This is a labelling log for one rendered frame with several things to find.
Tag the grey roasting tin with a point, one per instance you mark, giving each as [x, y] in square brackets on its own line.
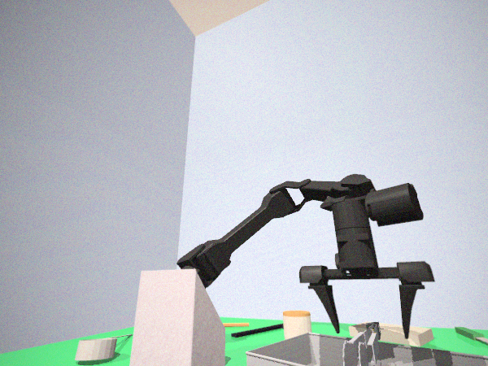
[317, 349]

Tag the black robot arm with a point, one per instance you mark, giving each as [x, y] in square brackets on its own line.
[353, 200]

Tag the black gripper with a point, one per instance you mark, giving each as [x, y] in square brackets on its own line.
[356, 251]

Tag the dark grey flat bar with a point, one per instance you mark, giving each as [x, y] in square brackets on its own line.
[258, 330]

